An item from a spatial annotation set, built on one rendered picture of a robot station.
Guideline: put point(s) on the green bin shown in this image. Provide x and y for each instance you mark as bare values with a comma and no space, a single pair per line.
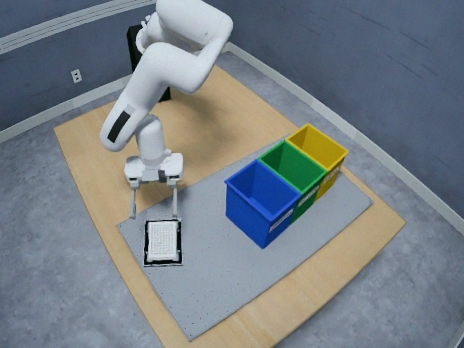
298,170

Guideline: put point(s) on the blue bin with label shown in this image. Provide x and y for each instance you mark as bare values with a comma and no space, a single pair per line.
262,190

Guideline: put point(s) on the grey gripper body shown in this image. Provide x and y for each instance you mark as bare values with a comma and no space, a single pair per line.
173,165

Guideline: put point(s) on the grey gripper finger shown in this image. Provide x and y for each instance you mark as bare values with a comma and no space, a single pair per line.
171,184
134,186

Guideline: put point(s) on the yellow open-top bin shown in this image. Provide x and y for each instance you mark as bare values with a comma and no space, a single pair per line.
312,142

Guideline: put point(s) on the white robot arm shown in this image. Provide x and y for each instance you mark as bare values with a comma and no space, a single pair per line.
163,65

